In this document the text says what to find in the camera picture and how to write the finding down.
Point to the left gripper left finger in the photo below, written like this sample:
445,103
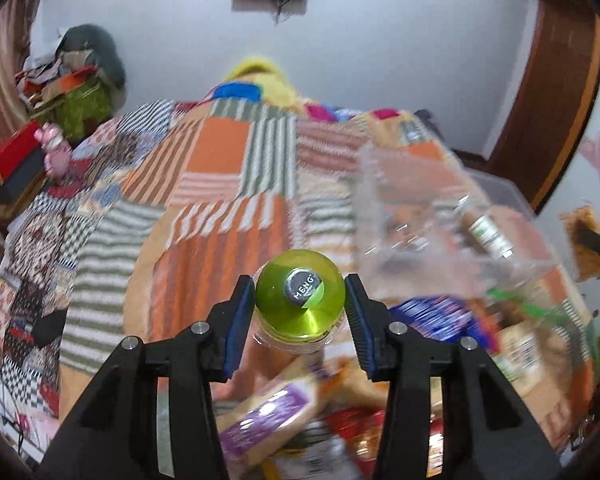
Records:
111,431

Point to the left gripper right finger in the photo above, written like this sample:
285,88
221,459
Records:
488,431

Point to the blue snack bag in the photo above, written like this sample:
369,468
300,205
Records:
444,318

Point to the purple label bread pack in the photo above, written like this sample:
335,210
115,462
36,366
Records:
262,424

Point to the clear plastic storage bin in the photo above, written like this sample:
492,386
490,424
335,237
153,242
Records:
427,228

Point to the green lid clear jar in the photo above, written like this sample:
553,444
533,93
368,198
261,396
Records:
299,302

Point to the patchwork striped bed quilt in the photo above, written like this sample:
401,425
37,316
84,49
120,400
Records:
172,201

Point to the pink plush toy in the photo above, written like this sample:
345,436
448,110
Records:
57,151

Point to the red and black box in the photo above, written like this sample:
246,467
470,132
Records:
21,162

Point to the green gift box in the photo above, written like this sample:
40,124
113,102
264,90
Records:
80,111

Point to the grey plush pillow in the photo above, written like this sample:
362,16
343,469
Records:
103,51

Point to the colourful yellow pillow blanket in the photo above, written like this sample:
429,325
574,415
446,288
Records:
260,81

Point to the brown wooden door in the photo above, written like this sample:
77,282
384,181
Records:
553,102

